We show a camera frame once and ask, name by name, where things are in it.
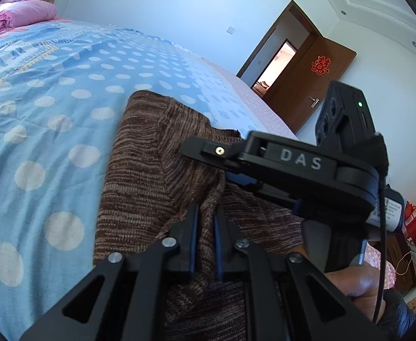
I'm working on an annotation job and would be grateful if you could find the black cable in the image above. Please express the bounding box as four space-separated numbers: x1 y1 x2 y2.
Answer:
373 131 390 324

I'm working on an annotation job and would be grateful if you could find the folded pink blanket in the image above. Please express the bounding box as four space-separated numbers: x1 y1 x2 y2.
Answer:
0 0 58 38

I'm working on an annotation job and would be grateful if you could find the brown knit sweater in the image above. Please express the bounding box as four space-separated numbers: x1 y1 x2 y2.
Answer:
93 90 306 341

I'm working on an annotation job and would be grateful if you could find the brown wooden cabinet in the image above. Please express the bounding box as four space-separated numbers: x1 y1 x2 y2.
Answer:
386 231 416 295

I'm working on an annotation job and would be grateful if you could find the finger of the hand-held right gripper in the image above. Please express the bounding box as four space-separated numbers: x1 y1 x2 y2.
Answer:
225 170 303 219
181 136 251 173

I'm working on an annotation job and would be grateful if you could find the brown door frame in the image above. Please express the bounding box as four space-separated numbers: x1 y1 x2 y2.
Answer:
236 0 324 95

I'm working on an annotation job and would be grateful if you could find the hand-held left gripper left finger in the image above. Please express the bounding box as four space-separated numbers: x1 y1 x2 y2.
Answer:
19 202 199 341

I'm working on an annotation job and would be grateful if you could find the dotted blue pink bedspread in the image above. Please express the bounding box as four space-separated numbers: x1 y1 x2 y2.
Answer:
0 16 397 331

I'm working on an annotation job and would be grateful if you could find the brown wooden door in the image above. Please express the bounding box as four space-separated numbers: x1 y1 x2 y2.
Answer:
263 36 357 133

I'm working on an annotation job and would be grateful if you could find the person's right hand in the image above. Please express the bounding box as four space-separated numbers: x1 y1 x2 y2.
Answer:
323 263 386 324

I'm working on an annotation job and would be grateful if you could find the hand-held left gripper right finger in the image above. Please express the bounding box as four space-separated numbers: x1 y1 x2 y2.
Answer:
213 206 390 341

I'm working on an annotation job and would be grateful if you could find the person's right forearm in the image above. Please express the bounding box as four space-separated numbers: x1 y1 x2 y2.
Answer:
376 288 416 341

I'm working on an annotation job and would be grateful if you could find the red paper door decoration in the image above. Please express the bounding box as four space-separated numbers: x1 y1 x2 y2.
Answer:
311 56 330 75

